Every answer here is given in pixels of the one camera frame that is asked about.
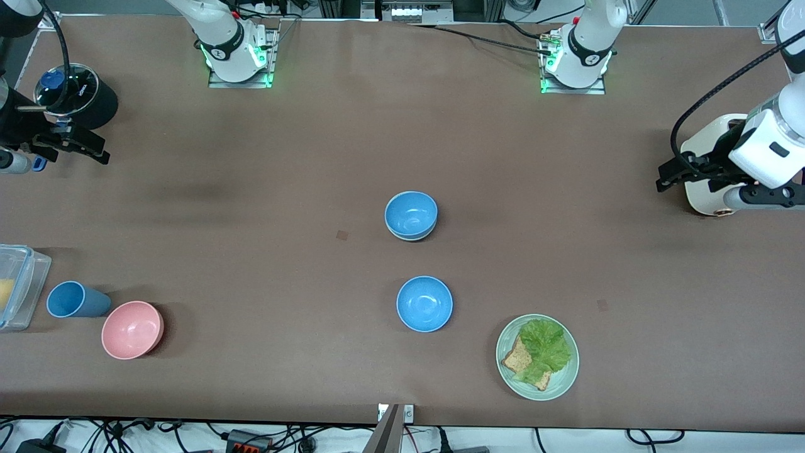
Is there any grey equipment box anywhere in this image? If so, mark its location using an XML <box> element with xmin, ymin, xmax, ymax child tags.
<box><xmin>362</xmin><ymin>0</ymin><xmax>455</xmax><ymax>23</ymax></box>

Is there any pink bowl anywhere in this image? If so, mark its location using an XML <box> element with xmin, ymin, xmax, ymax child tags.
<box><xmin>101</xmin><ymin>301</ymin><xmax>165</xmax><ymax>361</ymax></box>

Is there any light green plate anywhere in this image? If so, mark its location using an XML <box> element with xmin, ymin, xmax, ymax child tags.
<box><xmin>496</xmin><ymin>314</ymin><xmax>580</xmax><ymax>401</ymax></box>

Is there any black orange power adapter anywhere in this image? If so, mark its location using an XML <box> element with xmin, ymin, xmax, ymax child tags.
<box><xmin>225</xmin><ymin>429</ymin><xmax>272</xmax><ymax>453</ymax></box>

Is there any blue plastic cup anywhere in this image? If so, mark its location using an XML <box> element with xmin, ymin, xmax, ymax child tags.
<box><xmin>47</xmin><ymin>281</ymin><xmax>113</xmax><ymax>318</ymax></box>

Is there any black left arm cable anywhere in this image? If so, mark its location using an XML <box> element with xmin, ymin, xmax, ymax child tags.
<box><xmin>671</xmin><ymin>28</ymin><xmax>805</xmax><ymax>164</ymax></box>

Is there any clear plastic container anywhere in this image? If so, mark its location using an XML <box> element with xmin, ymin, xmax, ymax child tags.
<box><xmin>0</xmin><ymin>244</ymin><xmax>52</xmax><ymax>332</ymax></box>

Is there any light green bowl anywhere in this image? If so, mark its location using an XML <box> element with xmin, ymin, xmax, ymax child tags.
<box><xmin>387</xmin><ymin>220</ymin><xmax>436</xmax><ymax>242</ymax></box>

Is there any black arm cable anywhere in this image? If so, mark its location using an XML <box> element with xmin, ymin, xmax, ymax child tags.
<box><xmin>38</xmin><ymin>0</ymin><xmax>70</xmax><ymax>113</ymax></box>
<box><xmin>671</xmin><ymin>28</ymin><xmax>805</xmax><ymax>164</ymax></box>

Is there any white toaster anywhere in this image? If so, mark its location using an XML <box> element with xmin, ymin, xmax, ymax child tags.
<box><xmin>680</xmin><ymin>113</ymin><xmax>780</xmax><ymax>217</ymax></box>

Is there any black looped cable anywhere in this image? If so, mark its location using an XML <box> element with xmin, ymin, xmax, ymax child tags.
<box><xmin>626</xmin><ymin>429</ymin><xmax>685</xmax><ymax>445</ymax></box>

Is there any black cable on table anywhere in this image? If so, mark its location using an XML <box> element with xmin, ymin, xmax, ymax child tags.
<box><xmin>409</xmin><ymin>23</ymin><xmax>555</xmax><ymax>56</ymax></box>

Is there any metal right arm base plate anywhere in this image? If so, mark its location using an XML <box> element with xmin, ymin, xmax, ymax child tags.
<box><xmin>208</xmin><ymin>28</ymin><xmax>277</xmax><ymax>89</ymax></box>

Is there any black pot with glass lid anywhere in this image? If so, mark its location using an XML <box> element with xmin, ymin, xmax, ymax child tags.
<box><xmin>31</xmin><ymin>63</ymin><xmax>119</xmax><ymax>172</ymax></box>

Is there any green lettuce leaf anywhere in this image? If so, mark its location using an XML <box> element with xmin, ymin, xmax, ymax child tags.
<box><xmin>513</xmin><ymin>319</ymin><xmax>573</xmax><ymax>386</ymax></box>

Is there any brown bread slice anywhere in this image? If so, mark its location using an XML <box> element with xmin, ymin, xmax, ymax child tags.
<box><xmin>501</xmin><ymin>337</ymin><xmax>554</xmax><ymax>392</ymax></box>

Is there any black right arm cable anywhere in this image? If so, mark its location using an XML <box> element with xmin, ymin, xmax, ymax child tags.
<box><xmin>38</xmin><ymin>0</ymin><xmax>70</xmax><ymax>113</ymax></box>

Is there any grey camera post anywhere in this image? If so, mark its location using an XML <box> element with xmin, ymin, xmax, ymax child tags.
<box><xmin>362</xmin><ymin>404</ymin><xmax>401</xmax><ymax>453</ymax></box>

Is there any blue bowl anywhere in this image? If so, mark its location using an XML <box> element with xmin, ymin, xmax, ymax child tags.
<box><xmin>385</xmin><ymin>191</ymin><xmax>438</xmax><ymax>238</ymax></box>
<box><xmin>396</xmin><ymin>276</ymin><xmax>453</xmax><ymax>333</ymax></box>

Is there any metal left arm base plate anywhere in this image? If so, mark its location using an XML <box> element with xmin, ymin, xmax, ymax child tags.
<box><xmin>540</xmin><ymin>31</ymin><xmax>608</xmax><ymax>95</ymax></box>

